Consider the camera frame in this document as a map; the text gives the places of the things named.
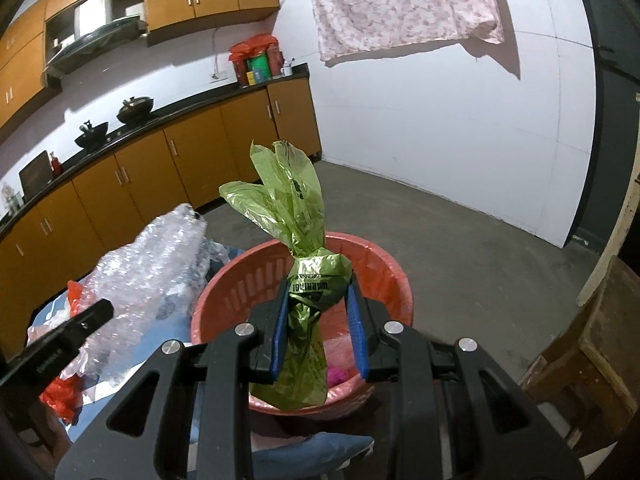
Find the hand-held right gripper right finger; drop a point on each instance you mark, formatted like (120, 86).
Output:
(357, 330)

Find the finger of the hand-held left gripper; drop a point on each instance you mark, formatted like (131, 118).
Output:
(75, 332)

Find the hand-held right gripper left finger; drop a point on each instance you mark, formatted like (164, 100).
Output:
(280, 330)

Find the red plastic basket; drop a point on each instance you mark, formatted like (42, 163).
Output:
(235, 285)

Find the red plastic bag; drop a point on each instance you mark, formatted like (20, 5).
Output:
(60, 400)

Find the clear bubble wrap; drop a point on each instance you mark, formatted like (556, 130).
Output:
(150, 270)

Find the green plastic bag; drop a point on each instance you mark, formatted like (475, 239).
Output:
(300, 210)

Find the pink wrapper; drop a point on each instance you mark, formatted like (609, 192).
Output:
(340, 376)

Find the blue striped cloth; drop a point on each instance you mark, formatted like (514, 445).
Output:
(100, 410)

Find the glass jars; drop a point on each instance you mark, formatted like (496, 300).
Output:
(10, 199)

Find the dark cutting board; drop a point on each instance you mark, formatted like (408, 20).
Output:
(35, 175)

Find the small red bottle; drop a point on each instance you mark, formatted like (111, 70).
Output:
(56, 166)

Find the orange base cabinets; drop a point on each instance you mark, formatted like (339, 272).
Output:
(200, 160)

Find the black cooking pot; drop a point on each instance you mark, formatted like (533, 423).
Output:
(92, 137)

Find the black wok with lid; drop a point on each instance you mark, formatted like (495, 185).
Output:
(135, 109)

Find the black kitchen countertop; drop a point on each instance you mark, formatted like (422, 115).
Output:
(210, 102)

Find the wooden stool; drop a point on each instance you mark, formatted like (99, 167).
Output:
(600, 350)

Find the pale wooden plank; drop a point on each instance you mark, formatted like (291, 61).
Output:
(600, 265)

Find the white cup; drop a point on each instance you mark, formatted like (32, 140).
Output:
(286, 71)

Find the green box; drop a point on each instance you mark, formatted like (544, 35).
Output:
(260, 67)

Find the red bag on counter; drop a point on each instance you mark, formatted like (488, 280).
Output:
(250, 49)

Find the glass range hood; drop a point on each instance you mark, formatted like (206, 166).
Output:
(95, 40)

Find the dark door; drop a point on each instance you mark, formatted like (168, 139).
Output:
(615, 160)

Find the pink floral hanging cloth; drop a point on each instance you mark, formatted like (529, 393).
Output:
(400, 5)

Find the wall socket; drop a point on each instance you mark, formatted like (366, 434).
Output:
(218, 77)

